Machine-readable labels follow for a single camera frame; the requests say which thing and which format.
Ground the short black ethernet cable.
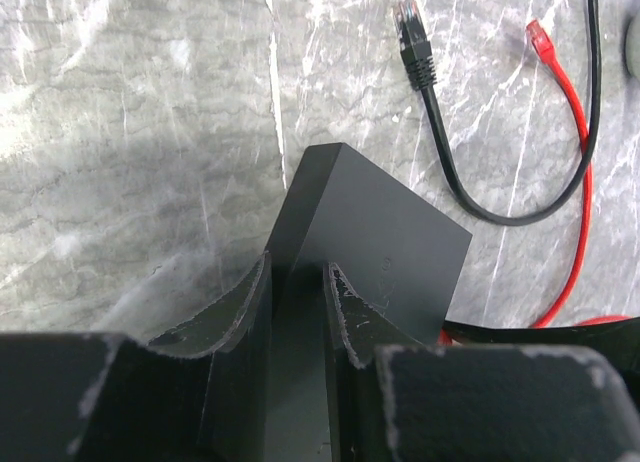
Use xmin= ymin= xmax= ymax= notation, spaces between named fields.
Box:
xmin=392 ymin=0 xmax=602 ymax=227

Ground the short red ethernet cable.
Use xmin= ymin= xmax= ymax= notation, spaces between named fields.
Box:
xmin=524 ymin=19 xmax=596 ymax=329

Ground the black network switch box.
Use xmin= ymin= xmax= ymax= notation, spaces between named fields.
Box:
xmin=265 ymin=143 xmax=471 ymax=461

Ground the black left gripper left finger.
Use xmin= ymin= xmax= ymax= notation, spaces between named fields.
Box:
xmin=1 ymin=254 xmax=272 ymax=461

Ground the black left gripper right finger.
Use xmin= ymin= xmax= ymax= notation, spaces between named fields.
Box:
xmin=323 ymin=264 xmax=639 ymax=461

